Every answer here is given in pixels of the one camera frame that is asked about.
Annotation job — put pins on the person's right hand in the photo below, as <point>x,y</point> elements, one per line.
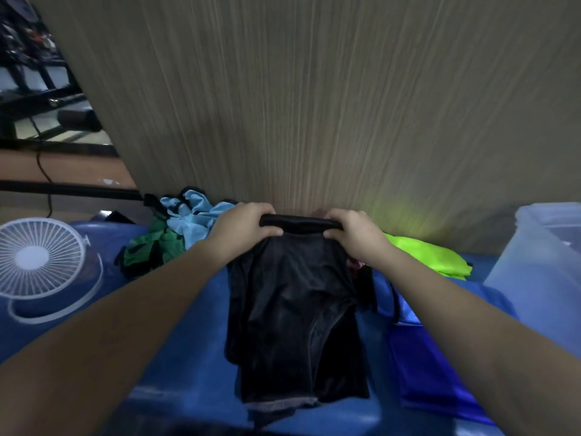
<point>358,238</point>

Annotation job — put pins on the person's left hand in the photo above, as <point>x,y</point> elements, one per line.
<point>236,231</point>

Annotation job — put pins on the person's left thumb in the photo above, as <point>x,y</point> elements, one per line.
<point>270,231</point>

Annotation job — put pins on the person's right thumb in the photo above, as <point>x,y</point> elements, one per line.
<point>332,233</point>

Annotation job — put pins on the black garment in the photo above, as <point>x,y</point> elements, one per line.
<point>295,313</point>

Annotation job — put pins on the person's right forearm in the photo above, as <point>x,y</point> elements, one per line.
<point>481,340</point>

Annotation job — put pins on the person's left forearm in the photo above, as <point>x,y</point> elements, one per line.
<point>104,340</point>

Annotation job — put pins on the light blue garment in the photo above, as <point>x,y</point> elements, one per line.
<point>193,217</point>

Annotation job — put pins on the neon yellow-green garment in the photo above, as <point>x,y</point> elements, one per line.
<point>431,256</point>

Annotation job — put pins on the green garment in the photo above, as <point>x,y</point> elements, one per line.
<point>154,249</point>

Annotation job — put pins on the blue table cover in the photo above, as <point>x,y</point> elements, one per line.
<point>181,358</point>

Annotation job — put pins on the translucent plastic storage bin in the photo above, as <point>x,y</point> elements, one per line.
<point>540,276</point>

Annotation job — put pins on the white desk fan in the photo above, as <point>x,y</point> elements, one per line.
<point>43,267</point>

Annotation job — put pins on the black metal frame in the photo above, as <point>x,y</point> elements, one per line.
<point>54,127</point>

